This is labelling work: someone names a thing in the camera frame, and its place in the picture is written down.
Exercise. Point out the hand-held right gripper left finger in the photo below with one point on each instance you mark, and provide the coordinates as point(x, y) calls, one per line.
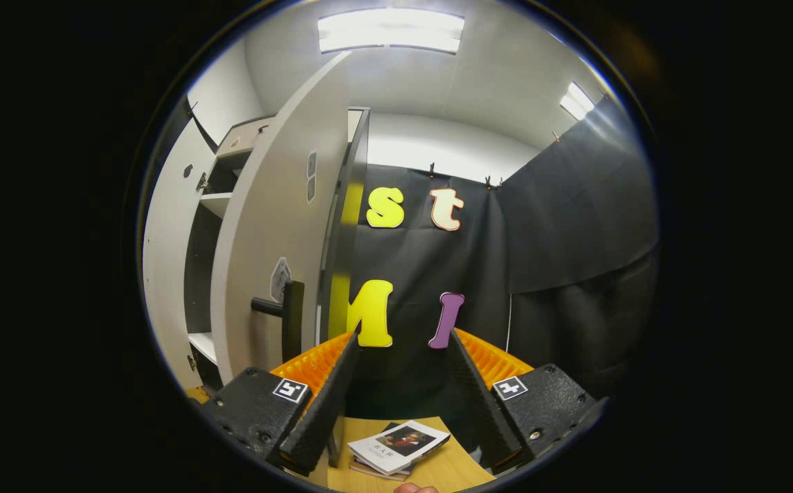
point(321, 414)

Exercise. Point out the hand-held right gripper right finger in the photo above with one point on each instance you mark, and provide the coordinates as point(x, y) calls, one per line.
point(482, 404)

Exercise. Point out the white cabinet door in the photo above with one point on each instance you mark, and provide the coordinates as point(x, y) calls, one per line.
point(167, 260)
point(273, 205)

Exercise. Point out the white book with portrait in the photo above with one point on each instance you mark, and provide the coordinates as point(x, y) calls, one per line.
point(386, 452)

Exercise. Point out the brown book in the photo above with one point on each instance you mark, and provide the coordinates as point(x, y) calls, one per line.
point(372, 472)

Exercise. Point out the white cabinet shelf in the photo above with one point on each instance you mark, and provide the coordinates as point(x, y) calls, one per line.
point(203, 346)
point(217, 203)

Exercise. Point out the black backdrop cloth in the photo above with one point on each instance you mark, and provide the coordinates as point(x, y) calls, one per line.
point(561, 239)

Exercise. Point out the white cabinet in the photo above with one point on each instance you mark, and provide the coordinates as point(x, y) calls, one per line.
point(354, 171)

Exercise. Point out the white cabinet drawer front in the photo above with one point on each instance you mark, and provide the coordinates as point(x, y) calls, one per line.
point(242, 140)

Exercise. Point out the small ceiling light panel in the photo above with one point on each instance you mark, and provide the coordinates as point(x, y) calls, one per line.
point(576, 101)

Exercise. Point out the large ceiling light panel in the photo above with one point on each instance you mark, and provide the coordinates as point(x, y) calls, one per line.
point(391, 31)

